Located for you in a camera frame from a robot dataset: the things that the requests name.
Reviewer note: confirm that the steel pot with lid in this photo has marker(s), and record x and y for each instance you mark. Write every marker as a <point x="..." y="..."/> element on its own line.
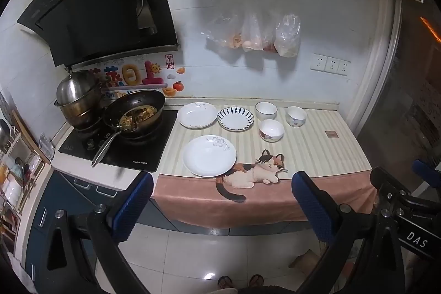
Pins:
<point x="75" y="87"/>

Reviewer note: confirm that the cardboard box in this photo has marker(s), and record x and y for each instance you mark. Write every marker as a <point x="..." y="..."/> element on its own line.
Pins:
<point x="306" y="259"/>

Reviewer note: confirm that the black wok with food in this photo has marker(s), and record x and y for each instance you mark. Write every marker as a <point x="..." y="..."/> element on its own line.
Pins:
<point x="113" y="112"/>

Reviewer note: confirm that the white door frame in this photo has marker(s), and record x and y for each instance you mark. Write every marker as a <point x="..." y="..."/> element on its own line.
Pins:
<point x="382" y="73"/>

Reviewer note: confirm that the white wall socket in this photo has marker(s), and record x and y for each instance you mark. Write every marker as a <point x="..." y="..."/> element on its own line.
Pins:
<point x="317" y="61"/>
<point x="344" y="66"/>
<point x="332" y="64"/>

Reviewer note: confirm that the white bowl blue rim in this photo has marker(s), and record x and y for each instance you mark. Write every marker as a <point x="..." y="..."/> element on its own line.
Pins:
<point x="266" y="109"/>

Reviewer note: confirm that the small white floral plate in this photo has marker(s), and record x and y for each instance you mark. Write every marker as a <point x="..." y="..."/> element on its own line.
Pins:
<point x="196" y="115"/>

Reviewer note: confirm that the clear plastic bag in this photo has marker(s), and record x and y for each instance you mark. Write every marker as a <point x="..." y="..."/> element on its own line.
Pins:
<point x="225" y="32"/>
<point x="287" y="35"/>
<point x="256" y="34"/>

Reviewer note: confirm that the white storage rack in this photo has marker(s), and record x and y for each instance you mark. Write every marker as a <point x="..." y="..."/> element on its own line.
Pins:
<point x="13" y="177"/>

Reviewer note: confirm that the blue striped plate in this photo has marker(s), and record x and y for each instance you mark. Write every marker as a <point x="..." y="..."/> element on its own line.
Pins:
<point x="236" y="118"/>

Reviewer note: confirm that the striped cat print cloth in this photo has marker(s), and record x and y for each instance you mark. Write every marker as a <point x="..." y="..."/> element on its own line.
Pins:
<point x="310" y="152"/>

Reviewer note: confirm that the white bowl blue print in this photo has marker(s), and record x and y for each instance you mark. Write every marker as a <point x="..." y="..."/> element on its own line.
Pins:
<point x="296" y="116"/>

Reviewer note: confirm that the wooden cutting board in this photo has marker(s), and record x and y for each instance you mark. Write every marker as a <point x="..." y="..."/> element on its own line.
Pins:
<point x="31" y="142"/>

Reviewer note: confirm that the black glass cooktop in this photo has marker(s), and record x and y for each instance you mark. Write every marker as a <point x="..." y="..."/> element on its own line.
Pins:
<point x="151" y="149"/>

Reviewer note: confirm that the person's left foot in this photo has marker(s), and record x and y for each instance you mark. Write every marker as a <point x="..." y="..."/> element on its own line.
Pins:
<point x="225" y="282"/>

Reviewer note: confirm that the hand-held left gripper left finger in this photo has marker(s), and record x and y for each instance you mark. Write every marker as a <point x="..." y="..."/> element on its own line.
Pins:
<point x="135" y="208"/>

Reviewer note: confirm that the white bowl red print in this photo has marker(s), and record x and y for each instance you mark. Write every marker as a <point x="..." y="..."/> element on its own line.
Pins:
<point x="272" y="130"/>

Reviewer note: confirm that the black range hood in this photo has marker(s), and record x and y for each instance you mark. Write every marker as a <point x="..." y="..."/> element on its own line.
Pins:
<point x="103" y="4"/>

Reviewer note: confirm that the blue base cabinet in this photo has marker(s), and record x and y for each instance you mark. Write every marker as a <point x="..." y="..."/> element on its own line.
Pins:
<point x="69" y="192"/>

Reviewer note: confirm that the large white floral plate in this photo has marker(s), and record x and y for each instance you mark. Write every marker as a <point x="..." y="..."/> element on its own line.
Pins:
<point x="208" y="158"/>

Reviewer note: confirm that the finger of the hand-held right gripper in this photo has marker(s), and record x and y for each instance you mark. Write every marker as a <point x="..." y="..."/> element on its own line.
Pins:
<point x="389" y="181"/>
<point x="427" y="173"/>

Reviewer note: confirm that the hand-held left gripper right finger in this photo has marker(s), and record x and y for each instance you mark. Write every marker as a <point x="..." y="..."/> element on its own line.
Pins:
<point x="310" y="208"/>

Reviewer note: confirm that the person's right foot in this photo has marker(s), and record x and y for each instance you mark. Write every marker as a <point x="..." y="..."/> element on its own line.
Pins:
<point x="256" y="280"/>

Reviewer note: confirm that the colourful wall stickers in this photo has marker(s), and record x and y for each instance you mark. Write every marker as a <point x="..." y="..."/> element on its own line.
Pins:
<point x="137" y="75"/>

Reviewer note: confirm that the person's foot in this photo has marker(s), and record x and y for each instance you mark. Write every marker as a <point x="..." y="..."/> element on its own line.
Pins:
<point x="256" y="280"/>
<point x="225" y="282"/>

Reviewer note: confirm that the small clear box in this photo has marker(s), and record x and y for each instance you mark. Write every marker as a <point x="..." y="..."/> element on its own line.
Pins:
<point x="46" y="146"/>

